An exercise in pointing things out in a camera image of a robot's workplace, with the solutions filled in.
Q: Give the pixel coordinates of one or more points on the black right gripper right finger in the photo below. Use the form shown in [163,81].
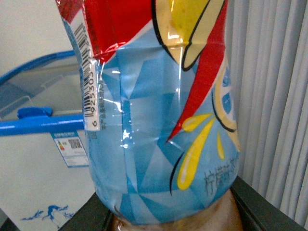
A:
[256,213]

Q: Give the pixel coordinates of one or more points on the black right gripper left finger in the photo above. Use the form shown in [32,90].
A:
[93,216]

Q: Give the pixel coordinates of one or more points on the red labelled iced tea bottle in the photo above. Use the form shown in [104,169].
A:
[159,119]

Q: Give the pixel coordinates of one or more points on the white chest freezer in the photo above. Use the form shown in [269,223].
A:
[44,175]

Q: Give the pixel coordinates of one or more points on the sliding glass freezer lid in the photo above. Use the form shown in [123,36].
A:
[48,81]

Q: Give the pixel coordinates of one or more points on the white vertical blind curtain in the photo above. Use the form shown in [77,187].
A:
[268,51]

